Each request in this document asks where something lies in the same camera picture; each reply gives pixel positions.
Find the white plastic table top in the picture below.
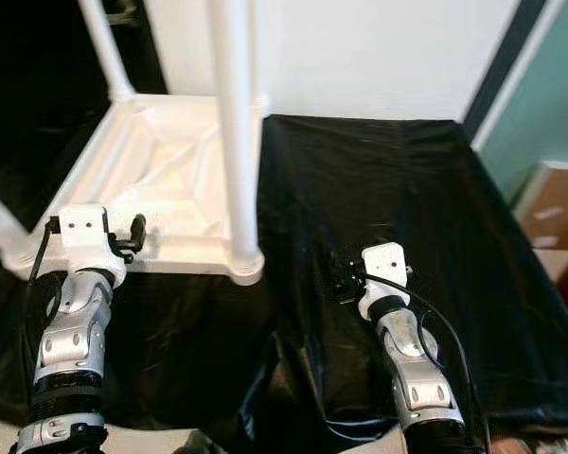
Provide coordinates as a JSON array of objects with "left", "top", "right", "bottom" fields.
[{"left": 5, "top": 92, "right": 271, "bottom": 287}]

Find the white plastic table leg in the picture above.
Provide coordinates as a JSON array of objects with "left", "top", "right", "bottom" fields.
[
  {"left": 0, "top": 180, "right": 39, "bottom": 275},
  {"left": 78, "top": 0, "right": 136, "bottom": 100},
  {"left": 206, "top": 0, "right": 266, "bottom": 275}
]

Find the black plastic table cover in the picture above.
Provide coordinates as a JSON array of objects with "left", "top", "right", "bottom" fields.
[{"left": 0, "top": 113, "right": 568, "bottom": 445}]

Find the black door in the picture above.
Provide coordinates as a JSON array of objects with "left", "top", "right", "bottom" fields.
[{"left": 0, "top": 0, "right": 167, "bottom": 233}]

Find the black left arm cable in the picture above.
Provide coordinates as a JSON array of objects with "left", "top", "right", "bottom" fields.
[{"left": 19, "top": 216, "right": 62, "bottom": 379}]

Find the dark grey window frame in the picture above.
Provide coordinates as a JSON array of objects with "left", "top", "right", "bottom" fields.
[{"left": 462, "top": 0, "right": 564, "bottom": 150}]

